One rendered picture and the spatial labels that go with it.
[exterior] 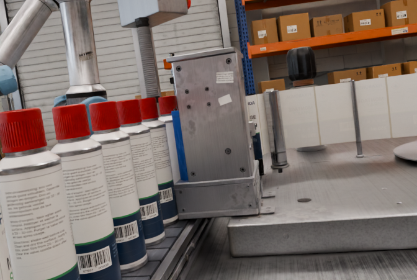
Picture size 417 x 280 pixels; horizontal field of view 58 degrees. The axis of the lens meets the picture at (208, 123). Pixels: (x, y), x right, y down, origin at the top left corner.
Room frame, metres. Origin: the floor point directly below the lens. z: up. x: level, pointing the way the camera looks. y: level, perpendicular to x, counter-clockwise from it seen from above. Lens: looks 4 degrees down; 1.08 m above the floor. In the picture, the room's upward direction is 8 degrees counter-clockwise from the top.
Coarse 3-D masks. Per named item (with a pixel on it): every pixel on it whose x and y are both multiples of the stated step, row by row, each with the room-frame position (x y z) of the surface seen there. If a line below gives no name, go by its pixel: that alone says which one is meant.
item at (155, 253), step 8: (176, 224) 0.59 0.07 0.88; (184, 224) 0.58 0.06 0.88; (168, 232) 0.56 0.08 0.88; (176, 232) 0.55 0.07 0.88; (168, 240) 0.52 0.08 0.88; (152, 248) 0.50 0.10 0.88; (160, 248) 0.50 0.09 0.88; (168, 248) 0.49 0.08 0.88; (152, 256) 0.47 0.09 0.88; (160, 256) 0.47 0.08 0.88; (152, 264) 0.45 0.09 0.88; (136, 272) 0.43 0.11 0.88; (144, 272) 0.43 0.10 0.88; (152, 272) 0.43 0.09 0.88
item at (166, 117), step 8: (168, 96) 0.70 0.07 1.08; (160, 104) 0.71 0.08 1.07; (168, 104) 0.70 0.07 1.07; (176, 104) 0.72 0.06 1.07; (160, 112) 0.71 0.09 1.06; (168, 112) 0.70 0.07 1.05; (168, 120) 0.69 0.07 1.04; (168, 128) 0.69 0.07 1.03; (168, 136) 0.69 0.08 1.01; (168, 144) 0.69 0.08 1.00; (176, 152) 0.69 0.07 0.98; (176, 160) 0.69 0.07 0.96; (176, 168) 0.69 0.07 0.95; (176, 176) 0.69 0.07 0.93
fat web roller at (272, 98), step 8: (264, 96) 0.91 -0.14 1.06; (272, 96) 0.89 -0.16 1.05; (272, 104) 0.89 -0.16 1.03; (272, 112) 0.89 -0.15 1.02; (280, 112) 0.90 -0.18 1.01; (272, 120) 0.90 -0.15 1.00; (280, 120) 0.90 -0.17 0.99; (272, 128) 0.90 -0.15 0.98; (280, 128) 0.90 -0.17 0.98; (272, 136) 0.90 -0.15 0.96; (280, 136) 0.89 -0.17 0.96; (272, 144) 0.90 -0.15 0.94; (280, 144) 0.89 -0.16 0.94; (272, 152) 0.90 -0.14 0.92; (280, 152) 0.89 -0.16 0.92; (272, 160) 0.91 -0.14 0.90; (280, 160) 0.89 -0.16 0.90; (272, 168) 0.90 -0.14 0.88; (280, 168) 0.89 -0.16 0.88
